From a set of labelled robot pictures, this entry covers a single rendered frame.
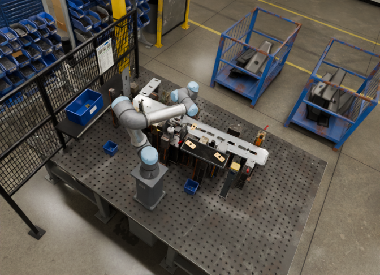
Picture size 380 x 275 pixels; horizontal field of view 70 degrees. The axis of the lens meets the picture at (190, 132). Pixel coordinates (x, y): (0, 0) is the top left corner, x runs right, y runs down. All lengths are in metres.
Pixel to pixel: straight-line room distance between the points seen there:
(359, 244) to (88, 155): 3.05
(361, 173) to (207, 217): 2.55
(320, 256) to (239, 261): 1.33
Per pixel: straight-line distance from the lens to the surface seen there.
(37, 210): 3.38
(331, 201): 3.85
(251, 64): 4.36
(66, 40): 2.45
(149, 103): 2.70
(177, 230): 2.34
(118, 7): 2.86
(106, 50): 2.75
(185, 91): 1.81
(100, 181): 2.54
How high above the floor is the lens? 2.87
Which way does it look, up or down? 49 degrees down
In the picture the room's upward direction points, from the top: 10 degrees clockwise
